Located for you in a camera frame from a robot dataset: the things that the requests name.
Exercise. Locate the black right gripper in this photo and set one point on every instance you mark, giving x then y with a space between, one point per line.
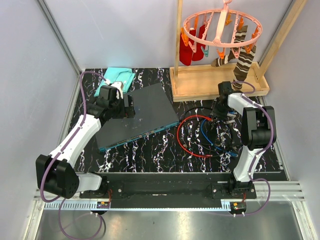
215 113

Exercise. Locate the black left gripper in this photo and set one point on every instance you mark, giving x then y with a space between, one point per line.
127 112

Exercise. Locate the dark grey network switch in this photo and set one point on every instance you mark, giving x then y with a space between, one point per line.
153 113

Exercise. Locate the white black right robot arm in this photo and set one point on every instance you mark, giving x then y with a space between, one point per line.
258 133

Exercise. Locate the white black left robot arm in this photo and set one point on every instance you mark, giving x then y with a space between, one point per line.
55 172

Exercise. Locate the folded teal cloth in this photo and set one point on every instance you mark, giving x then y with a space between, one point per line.
117 74

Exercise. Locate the wooden rack with tray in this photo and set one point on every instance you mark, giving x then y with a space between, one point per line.
200 82

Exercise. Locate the brown striped sock long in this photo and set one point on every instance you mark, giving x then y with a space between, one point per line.
242 67

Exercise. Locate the red sock right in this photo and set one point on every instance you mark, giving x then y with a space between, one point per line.
199 55

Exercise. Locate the red sock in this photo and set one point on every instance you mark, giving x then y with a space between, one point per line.
185 51
199 55

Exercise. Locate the red sock left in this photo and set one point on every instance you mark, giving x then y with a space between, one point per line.
185 51

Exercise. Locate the pink round clip hanger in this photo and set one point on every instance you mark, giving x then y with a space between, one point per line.
226 16

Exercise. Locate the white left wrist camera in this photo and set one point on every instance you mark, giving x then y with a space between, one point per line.
117 84

